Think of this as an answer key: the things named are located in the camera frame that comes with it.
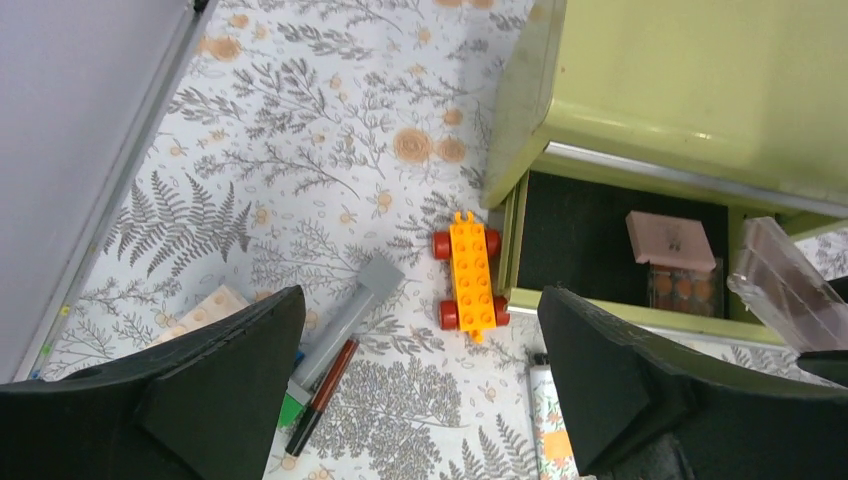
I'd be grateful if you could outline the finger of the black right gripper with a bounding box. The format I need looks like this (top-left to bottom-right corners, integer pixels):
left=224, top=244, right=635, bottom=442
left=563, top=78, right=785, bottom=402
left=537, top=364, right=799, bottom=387
left=794, top=274, right=847, bottom=387

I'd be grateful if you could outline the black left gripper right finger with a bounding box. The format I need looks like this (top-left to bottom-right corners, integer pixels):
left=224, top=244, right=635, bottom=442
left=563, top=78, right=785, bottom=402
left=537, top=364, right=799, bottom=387
left=537, top=287, right=847, bottom=479

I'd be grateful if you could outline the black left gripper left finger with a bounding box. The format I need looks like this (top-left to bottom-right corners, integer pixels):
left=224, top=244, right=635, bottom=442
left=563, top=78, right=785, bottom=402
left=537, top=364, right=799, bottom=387
left=1, top=286, right=306, bottom=479

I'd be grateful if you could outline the white cream tube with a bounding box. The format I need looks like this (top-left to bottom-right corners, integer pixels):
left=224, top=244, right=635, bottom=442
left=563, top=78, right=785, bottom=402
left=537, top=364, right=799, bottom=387
left=527, top=353, right=580, bottom=480

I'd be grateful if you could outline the brown long eyeshadow palette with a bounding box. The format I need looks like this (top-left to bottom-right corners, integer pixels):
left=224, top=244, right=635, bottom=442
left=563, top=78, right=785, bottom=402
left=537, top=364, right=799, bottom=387
left=727, top=217, right=847, bottom=353

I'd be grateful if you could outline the pink square compact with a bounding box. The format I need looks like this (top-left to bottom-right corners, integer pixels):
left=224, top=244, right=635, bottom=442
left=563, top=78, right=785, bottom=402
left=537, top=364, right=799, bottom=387
left=625, top=211, right=716, bottom=272

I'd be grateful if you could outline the grey makeup tube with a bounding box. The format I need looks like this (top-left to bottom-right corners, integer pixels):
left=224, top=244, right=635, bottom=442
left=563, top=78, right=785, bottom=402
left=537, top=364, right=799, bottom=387
left=287, top=254, right=405, bottom=400

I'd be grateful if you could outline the green toy brick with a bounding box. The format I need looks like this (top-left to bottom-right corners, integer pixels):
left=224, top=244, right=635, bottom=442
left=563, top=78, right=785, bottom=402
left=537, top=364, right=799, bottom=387
left=277, top=384, right=312, bottom=428

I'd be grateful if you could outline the beige toy brick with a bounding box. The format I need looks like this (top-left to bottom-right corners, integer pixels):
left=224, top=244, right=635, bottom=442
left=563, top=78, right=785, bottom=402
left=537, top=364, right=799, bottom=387
left=147, top=285, right=249, bottom=348

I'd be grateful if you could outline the red brown eyeliner pencil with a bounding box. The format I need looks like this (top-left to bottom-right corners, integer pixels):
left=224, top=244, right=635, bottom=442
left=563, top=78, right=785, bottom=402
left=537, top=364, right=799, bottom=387
left=285, top=339, right=359, bottom=458

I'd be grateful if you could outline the yellow toy car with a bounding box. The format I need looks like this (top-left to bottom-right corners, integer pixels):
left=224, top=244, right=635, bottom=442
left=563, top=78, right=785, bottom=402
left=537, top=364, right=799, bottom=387
left=431, top=210, right=510, bottom=344

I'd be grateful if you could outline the green drawer cabinet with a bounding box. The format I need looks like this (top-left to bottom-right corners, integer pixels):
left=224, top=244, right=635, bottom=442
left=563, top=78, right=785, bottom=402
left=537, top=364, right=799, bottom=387
left=481, top=1, right=847, bottom=344

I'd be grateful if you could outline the aluminium frame rail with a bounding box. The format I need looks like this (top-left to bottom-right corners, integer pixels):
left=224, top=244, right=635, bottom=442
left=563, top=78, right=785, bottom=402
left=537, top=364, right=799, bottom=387
left=1, top=1, right=216, bottom=383

